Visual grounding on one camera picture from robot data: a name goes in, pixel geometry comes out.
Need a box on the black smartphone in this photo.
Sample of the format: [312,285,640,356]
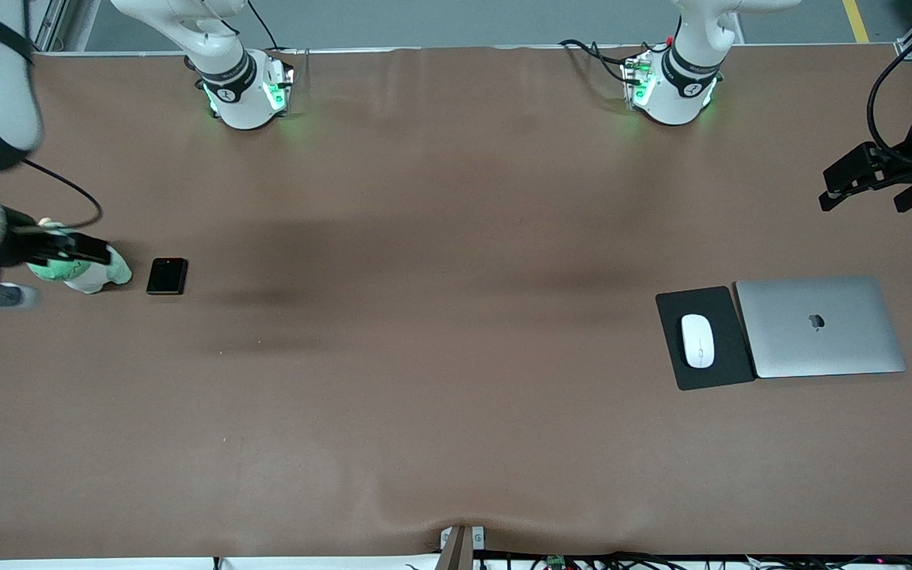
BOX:
[146,257,188,296]

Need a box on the white computer mouse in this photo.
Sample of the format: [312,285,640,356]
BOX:
[680,314,716,369]

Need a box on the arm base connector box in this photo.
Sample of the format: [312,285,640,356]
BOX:
[621,49,656,108]
[260,57,295,113]

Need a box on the black mouse pad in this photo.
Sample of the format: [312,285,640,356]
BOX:
[655,286,758,391]

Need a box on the green dinosaur plush toy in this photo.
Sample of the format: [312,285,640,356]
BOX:
[27,218,133,295]

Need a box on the silver closed laptop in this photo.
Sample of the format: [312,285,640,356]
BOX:
[735,275,906,379]

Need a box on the brown table cover mat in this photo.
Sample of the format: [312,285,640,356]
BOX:
[0,46,912,559]

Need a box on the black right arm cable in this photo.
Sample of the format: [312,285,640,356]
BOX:
[22,158,103,230]

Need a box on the aluminium frame profile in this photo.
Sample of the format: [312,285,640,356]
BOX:
[28,0,70,53]

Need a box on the black base cable bundle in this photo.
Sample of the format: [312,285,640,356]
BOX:
[559,38,640,84]

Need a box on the metal bracket with brown post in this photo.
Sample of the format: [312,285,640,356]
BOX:
[440,525,486,570]

